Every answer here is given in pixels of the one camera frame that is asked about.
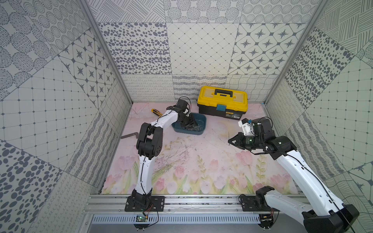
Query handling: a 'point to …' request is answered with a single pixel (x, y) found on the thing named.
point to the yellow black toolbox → (222, 102)
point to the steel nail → (197, 128)
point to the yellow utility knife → (156, 112)
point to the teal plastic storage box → (200, 118)
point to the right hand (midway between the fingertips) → (229, 143)
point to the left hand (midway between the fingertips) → (196, 123)
